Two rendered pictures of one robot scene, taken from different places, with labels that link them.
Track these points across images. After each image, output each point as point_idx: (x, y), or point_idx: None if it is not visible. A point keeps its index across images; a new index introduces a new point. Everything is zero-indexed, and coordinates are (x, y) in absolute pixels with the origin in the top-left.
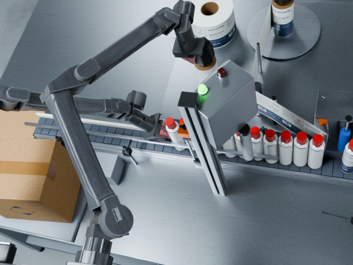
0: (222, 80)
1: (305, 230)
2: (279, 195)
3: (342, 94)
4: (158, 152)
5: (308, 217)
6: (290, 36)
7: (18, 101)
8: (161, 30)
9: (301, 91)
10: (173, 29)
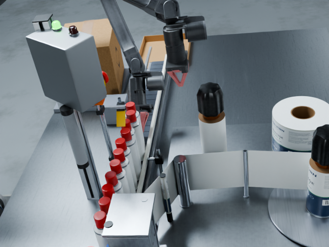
0: (66, 35)
1: None
2: (84, 245)
3: (145, 215)
4: None
5: None
6: (312, 215)
7: None
8: (147, 5)
9: (221, 241)
10: (166, 24)
